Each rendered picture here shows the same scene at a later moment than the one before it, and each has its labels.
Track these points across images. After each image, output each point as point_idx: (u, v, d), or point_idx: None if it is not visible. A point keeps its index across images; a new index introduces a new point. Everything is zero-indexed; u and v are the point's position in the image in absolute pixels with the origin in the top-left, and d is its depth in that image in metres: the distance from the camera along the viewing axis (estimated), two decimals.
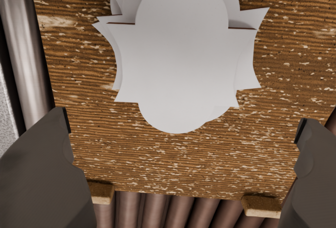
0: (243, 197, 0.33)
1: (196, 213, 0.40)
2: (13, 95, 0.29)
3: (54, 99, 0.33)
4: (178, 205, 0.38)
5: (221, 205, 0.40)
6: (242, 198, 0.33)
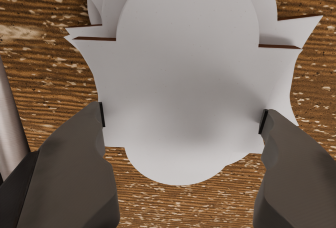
0: None
1: None
2: None
3: None
4: None
5: None
6: None
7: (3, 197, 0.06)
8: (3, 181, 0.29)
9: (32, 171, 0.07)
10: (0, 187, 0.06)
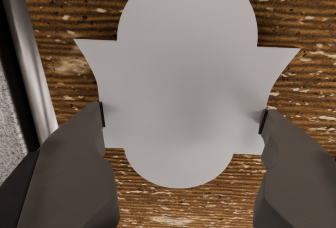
0: None
1: None
2: None
3: None
4: None
5: None
6: None
7: (3, 197, 0.06)
8: None
9: (32, 171, 0.07)
10: (0, 187, 0.06)
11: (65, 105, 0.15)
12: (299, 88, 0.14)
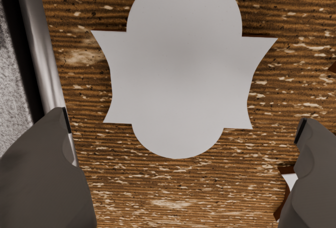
0: None
1: None
2: None
3: None
4: None
5: None
6: None
7: None
8: None
9: None
10: None
11: (74, 94, 0.16)
12: (284, 77, 0.15)
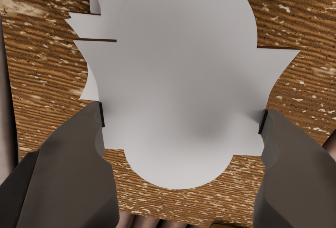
0: (212, 226, 0.31)
1: None
2: None
3: None
4: (143, 224, 0.35)
5: (189, 227, 0.37)
6: (212, 227, 0.31)
7: (3, 197, 0.06)
8: None
9: (32, 171, 0.07)
10: (0, 187, 0.06)
11: None
12: None
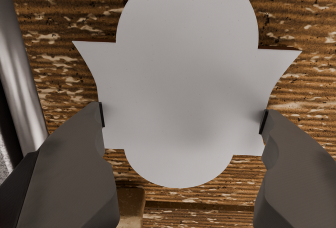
0: None
1: None
2: None
3: None
4: None
5: None
6: None
7: (3, 198, 0.06)
8: None
9: (31, 171, 0.07)
10: None
11: None
12: None
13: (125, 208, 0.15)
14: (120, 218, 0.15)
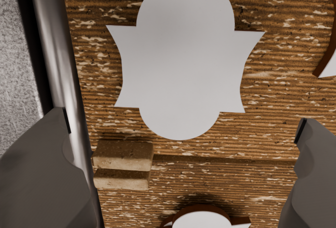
0: None
1: None
2: None
3: None
4: None
5: None
6: None
7: None
8: None
9: None
10: None
11: None
12: None
13: (139, 154, 0.20)
14: (136, 160, 0.20)
